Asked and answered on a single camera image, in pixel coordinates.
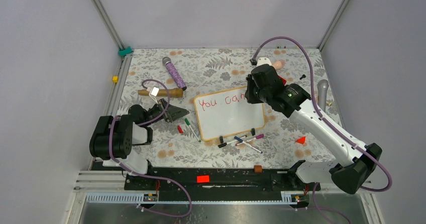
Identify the teal corner clamp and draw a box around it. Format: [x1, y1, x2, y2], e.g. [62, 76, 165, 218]
[118, 46, 133, 57]

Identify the pink toy microphone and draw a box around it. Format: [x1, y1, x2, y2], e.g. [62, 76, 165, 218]
[272, 59, 285, 70]

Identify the red rectangular plastic box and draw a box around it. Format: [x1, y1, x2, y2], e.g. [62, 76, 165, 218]
[279, 76, 287, 86]

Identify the silver toy microphone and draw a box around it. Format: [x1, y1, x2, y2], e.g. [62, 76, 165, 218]
[317, 79, 329, 111]

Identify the red marker cap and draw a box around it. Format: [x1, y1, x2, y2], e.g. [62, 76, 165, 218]
[177, 125, 184, 134]

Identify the green capped whiteboard marker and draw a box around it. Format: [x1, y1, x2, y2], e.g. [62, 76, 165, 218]
[184, 118, 201, 142]

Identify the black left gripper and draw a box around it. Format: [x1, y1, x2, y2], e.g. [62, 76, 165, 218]
[144, 97, 189, 126]

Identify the blue capped whiteboard marker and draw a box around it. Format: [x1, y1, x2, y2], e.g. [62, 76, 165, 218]
[234, 136, 263, 154]

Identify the red tape label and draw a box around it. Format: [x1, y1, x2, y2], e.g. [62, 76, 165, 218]
[196, 175, 210, 183]

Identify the brown cylinder block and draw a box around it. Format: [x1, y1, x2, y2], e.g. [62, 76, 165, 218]
[253, 165, 263, 173]

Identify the black capped whiteboard marker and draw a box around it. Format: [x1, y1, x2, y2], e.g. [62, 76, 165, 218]
[218, 135, 247, 148]

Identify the red triangular block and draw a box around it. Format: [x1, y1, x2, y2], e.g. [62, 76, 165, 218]
[295, 136, 306, 145]

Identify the yellow framed whiteboard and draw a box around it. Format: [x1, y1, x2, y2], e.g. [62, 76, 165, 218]
[193, 86, 266, 141]

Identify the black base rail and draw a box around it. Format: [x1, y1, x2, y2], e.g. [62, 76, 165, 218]
[124, 167, 321, 201]

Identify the purple glitter toy microphone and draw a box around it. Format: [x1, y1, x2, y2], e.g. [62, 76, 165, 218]
[162, 57, 187, 91]

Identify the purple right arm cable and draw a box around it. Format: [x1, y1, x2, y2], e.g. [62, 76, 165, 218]
[250, 36, 393, 224]

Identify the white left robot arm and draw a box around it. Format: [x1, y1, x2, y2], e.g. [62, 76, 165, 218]
[89, 98, 189, 189]

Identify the magenta capped whiteboard marker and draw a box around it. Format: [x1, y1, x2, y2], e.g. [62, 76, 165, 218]
[235, 134, 264, 146]

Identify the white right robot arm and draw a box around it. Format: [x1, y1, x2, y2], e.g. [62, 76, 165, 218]
[245, 64, 382, 194]

